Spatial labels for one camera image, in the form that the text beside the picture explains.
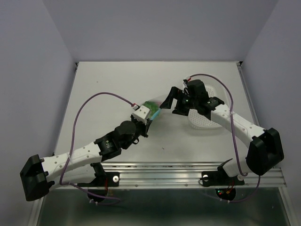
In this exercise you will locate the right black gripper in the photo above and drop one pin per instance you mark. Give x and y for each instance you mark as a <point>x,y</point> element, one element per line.
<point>175,92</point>

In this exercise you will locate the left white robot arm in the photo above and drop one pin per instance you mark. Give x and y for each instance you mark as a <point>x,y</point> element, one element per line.
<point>38,174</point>

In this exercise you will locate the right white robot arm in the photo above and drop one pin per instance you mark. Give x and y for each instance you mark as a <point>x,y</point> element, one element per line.
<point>264,145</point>

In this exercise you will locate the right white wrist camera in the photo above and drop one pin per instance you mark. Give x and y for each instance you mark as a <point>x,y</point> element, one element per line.
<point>186,81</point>

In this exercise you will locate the fake green lettuce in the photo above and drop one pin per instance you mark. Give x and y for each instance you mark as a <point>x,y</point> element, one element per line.
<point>152,106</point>

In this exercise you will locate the clear zip top bag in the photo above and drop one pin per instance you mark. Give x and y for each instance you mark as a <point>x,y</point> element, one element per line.
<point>160,98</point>

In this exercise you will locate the aluminium mounting rail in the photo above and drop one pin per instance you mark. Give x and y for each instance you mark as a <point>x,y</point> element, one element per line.
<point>164,175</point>

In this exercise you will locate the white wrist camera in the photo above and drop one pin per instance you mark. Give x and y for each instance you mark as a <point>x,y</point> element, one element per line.
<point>186,81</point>
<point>142,113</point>

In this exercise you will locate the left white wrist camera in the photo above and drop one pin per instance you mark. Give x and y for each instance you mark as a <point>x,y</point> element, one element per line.
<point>142,113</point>

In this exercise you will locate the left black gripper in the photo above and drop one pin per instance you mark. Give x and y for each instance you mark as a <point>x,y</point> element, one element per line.
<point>144,127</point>

